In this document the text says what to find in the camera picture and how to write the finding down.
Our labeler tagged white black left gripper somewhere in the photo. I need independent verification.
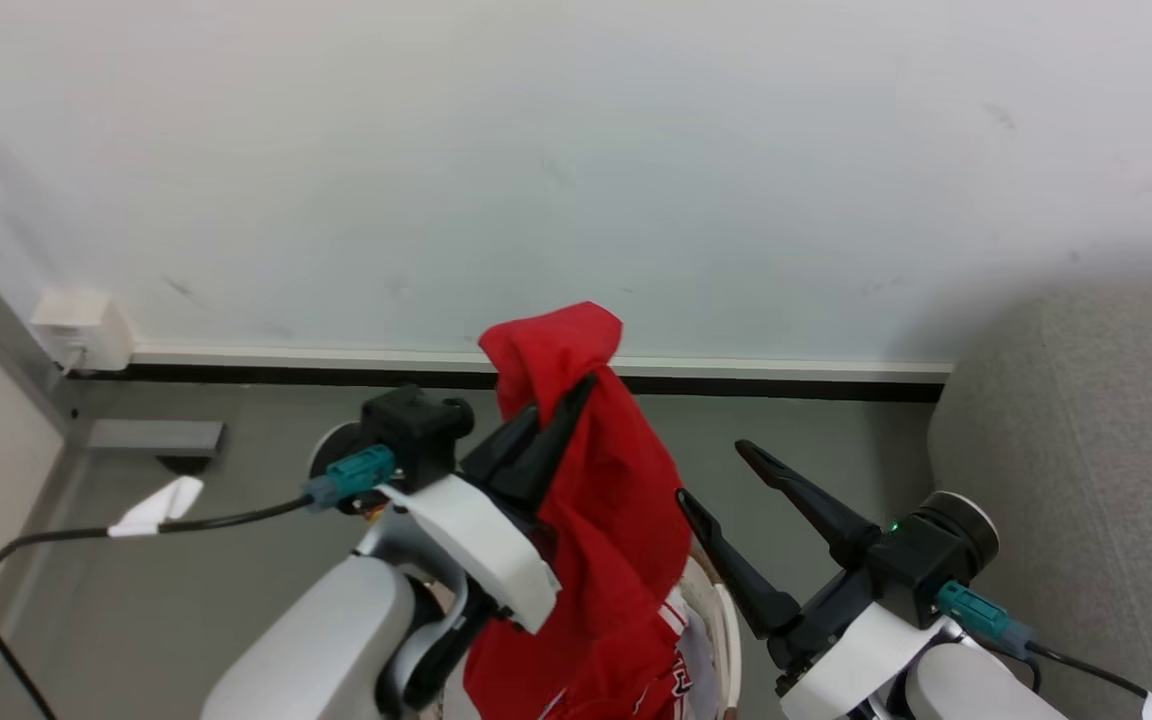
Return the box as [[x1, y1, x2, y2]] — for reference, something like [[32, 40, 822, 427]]
[[381, 373, 599, 636]]

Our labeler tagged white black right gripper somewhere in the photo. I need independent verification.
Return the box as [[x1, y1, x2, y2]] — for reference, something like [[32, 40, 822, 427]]
[[676, 439, 947, 720]]

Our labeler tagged red jersey garment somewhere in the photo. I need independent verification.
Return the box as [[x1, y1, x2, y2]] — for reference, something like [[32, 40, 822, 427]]
[[461, 301, 724, 720]]

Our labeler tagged white perforated laundry basket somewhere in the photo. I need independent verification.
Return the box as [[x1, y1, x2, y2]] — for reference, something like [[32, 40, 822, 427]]
[[681, 545, 743, 720]]

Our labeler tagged white and black baseboard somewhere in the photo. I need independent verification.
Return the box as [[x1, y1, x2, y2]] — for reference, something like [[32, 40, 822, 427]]
[[69, 344, 955, 405]]

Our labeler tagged grey fabric sofa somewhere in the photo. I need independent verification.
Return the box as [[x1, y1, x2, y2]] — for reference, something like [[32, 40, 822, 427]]
[[926, 285, 1152, 720]]

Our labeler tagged grey partition foot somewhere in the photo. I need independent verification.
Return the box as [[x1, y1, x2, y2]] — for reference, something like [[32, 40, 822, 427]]
[[86, 418, 227, 477]]

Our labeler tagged teal left cable connector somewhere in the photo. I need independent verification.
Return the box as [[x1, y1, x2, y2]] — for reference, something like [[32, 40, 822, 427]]
[[303, 444, 398, 510]]

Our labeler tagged teal cable connector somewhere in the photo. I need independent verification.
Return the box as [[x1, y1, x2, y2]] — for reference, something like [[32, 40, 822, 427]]
[[935, 579, 1039, 662], [303, 444, 398, 510]]

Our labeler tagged teal right cable connector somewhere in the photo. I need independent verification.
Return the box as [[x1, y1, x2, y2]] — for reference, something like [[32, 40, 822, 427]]
[[935, 579, 1039, 662]]

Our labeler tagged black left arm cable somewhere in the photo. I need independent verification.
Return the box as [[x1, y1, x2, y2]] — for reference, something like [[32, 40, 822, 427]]
[[0, 496, 319, 720]]

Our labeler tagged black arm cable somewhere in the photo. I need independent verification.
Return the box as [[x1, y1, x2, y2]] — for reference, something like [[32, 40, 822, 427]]
[[0, 496, 319, 720], [1024, 640, 1152, 703]]

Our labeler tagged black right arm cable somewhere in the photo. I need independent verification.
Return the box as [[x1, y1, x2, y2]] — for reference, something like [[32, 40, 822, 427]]
[[1024, 640, 1152, 703]]

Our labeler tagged white left cable tag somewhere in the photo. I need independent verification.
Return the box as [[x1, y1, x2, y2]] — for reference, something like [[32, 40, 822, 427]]
[[107, 475, 206, 539]]

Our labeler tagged white wall outlet box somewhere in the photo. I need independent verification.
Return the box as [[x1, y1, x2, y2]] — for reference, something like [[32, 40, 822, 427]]
[[30, 289, 135, 374]]

